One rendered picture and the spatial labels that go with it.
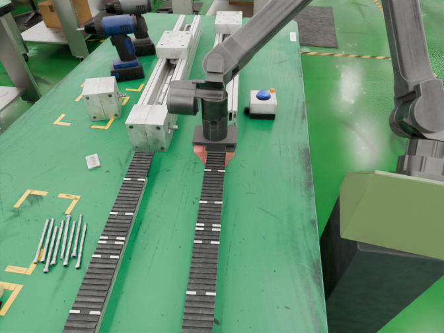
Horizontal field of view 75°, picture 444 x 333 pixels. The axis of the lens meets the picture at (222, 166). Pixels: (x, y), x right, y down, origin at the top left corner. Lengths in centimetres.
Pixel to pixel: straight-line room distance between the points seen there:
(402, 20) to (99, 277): 75
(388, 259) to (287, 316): 27
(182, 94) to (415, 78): 46
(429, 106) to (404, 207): 19
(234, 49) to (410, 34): 34
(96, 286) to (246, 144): 52
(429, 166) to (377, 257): 21
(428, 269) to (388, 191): 26
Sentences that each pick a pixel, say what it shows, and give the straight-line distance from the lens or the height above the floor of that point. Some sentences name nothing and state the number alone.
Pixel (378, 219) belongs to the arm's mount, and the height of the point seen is 86.
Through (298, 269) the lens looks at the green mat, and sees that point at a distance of 62.
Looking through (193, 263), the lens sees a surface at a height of 81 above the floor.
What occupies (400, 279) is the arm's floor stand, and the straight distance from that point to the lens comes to 82.
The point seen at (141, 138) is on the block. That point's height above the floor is 83.
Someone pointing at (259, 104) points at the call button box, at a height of 84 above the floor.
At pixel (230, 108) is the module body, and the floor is 86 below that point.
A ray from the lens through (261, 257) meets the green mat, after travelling 62.
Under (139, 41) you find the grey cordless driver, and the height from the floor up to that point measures 84.
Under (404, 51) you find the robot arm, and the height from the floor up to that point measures 109.
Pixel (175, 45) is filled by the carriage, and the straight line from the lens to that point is 113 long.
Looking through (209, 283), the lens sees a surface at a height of 81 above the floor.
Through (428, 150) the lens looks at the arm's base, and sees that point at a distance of 68.
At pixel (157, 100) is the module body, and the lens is 95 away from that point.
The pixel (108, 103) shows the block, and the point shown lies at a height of 84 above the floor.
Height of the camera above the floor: 132
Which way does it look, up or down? 44 degrees down
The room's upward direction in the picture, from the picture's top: straight up
